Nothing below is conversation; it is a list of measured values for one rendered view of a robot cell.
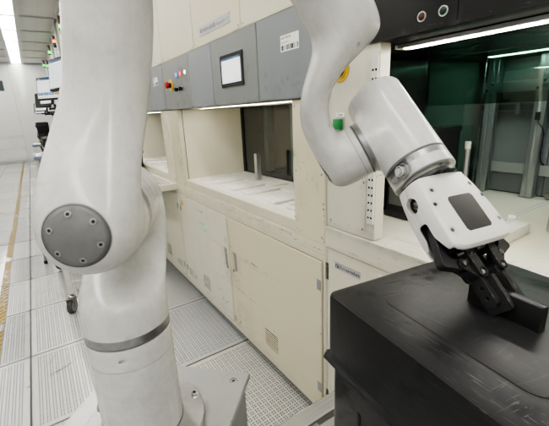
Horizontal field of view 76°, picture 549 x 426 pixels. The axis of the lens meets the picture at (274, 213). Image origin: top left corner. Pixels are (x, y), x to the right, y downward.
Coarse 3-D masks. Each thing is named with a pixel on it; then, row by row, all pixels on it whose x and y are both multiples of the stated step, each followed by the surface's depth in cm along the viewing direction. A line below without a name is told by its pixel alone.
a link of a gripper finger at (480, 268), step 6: (468, 252) 40; (474, 252) 40; (456, 258) 41; (462, 258) 40; (468, 258) 40; (474, 258) 40; (474, 264) 39; (480, 264) 39; (480, 270) 39; (486, 270) 39; (468, 282) 41
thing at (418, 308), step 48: (384, 288) 46; (432, 288) 46; (528, 288) 45; (336, 336) 46; (384, 336) 37; (432, 336) 36; (480, 336) 36; (528, 336) 36; (384, 384) 38; (432, 384) 32; (480, 384) 30; (528, 384) 30
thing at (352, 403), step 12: (336, 372) 48; (336, 384) 49; (348, 384) 46; (336, 396) 49; (348, 396) 46; (360, 396) 44; (336, 408) 50; (348, 408) 47; (360, 408) 44; (336, 420) 50; (348, 420) 47; (360, 420) 45; (372, 420) 42
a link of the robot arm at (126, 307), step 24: (144, 168) 54; (144, 192) 46; (144, 240) 53; (144, 264) 52; (96, 288) 48; (120, 288) 48; (144, 288) 49; (96, 312) 46; (120, 312) 46; (144, 312) 48; (168, 312) 53; (96, 336) 46; (120, 336) 46; (144, 336) 48
